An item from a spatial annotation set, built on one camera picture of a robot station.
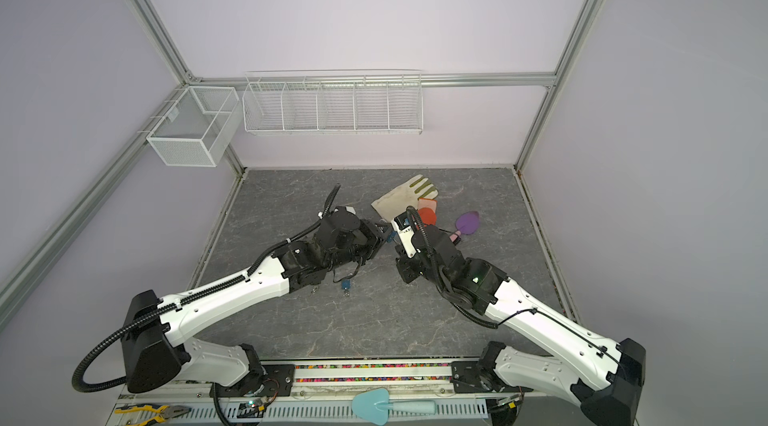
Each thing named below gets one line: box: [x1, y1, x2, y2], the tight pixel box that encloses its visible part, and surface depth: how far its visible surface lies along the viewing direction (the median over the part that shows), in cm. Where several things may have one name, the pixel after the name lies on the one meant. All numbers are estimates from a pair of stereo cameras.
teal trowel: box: [352, 388, 437, 426], surface depth 72 cm
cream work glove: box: [371, 174, 439, 220], surface depth 114 cm
